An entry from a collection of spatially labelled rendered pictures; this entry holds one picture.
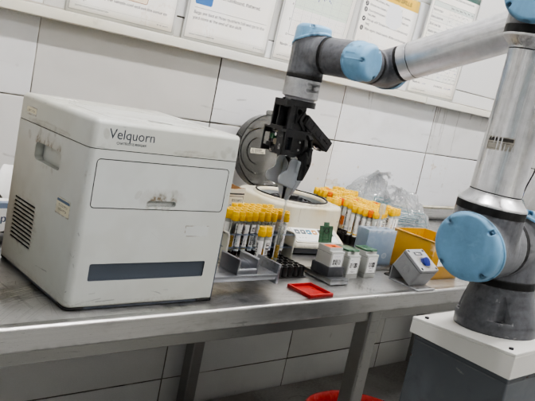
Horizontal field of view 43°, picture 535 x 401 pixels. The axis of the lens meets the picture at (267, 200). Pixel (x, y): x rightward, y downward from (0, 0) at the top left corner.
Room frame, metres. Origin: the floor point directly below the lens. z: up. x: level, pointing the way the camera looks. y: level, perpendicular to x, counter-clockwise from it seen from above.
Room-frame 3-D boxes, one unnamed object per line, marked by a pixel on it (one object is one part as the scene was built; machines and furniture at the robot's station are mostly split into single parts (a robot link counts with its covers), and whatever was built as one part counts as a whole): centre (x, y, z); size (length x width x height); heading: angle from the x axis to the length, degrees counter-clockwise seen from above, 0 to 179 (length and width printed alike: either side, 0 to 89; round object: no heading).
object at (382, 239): (1.69, -0.29, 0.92); 0.10 x 0.07 x 0.10; 128
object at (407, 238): (1.76, -0.43, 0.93); 0.13 x 0.13 x 0.10; 42
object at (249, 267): (1.26, 0.04, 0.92); 0.21 x 0.07 x 0.05; 133
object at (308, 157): (1.43, -0.05, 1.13); 0.05 x 0.02 x 0.09; 43
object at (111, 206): (1.19, 0.25, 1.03); 0.31 x 0.27 x 0.30; 133
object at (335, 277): (1.49, -0.16, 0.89); 0.09 x 0.05 x 0.04; 41
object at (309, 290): (1.36, -0.12, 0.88); 0.07 x 0.07 x 0.01; 43
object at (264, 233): (1.44, -0.02, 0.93); 0.17 x 0.09 x 0.11; 133
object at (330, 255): (1.49, -0.16, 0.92); 0.05 x 0.04 x 0.06; 41
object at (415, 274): (1.61, -0.37, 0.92); 0.13 x 0.07 x 0.08; 43
